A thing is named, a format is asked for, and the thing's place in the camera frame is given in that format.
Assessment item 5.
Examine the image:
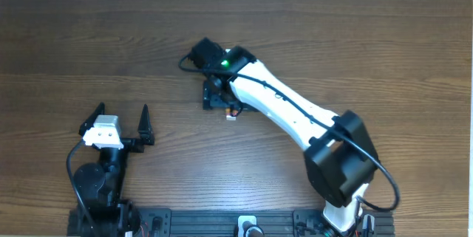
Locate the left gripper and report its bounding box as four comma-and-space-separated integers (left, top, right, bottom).
78, 102, 156, 154

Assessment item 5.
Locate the mounting rail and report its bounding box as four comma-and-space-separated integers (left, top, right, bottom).
68, 207, 395, 237

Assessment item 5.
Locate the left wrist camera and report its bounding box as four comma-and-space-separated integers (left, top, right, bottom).
81, 114, 125, 151

